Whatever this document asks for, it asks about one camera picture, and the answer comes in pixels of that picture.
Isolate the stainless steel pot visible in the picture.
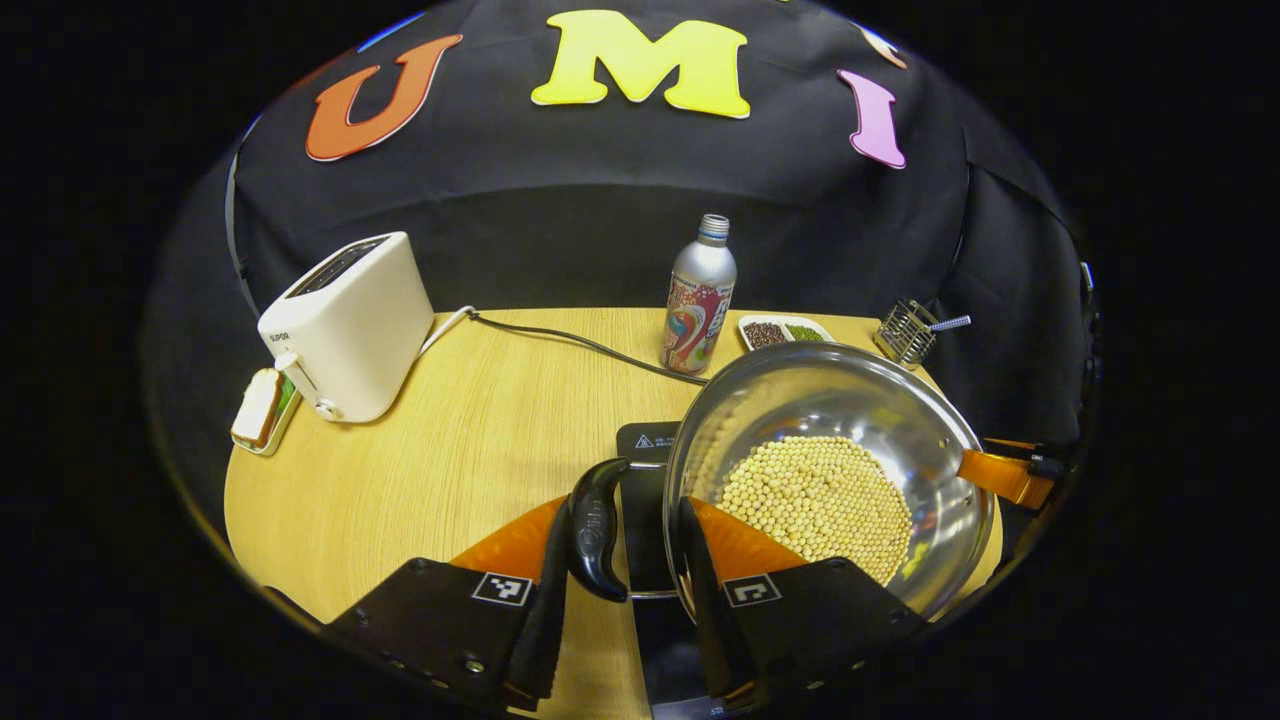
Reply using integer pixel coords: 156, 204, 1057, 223
567, 340, 998, 621

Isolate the white toaster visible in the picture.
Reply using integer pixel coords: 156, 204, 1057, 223
257, 231, 437, 424

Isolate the pale green sandwich plate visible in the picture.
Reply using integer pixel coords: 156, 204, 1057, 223
230, 372, 303, 457

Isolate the pile of yellow soybeans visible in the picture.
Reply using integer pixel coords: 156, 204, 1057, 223
718, 435, 913, 586

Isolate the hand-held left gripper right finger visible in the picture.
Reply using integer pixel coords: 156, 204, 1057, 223
678, 497, 931, 706

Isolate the sandwich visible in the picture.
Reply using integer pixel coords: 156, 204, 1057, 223
231, 368, 286, 448

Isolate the white divided bean dish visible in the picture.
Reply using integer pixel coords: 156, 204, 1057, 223
737, 314, 836, 353

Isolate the black induction cooktop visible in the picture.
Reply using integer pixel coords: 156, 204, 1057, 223
615, 421, 761, 720

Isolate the metal wire utensil holder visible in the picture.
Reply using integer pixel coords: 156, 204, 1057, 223
872, 298, 939, 371

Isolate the white toaster cable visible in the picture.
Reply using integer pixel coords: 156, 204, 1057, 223
418, 305, 479, 359

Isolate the black power cable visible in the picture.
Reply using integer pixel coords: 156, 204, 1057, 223
470, 312, 711, 387

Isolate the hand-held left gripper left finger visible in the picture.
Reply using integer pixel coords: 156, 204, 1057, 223
325, 495, 571, 713

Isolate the silver printed drink bottle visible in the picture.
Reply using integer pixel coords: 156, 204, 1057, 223
660, 213, 739, 375

